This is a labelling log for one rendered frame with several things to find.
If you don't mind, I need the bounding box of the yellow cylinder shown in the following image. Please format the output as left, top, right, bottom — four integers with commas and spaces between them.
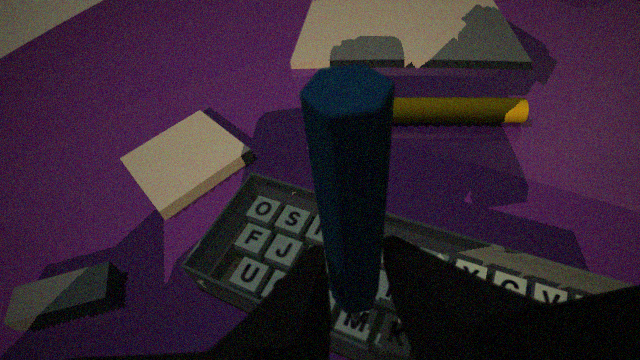
392, 97, 529, 123

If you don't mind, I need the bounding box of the grey keyboard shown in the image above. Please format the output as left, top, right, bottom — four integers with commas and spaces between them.
180, 171, 636, 360

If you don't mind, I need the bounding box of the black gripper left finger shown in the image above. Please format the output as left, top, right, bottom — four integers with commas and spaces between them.
69, 245, 331, 360

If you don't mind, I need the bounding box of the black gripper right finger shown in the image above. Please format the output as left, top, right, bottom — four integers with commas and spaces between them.
382, 235, 640, 360

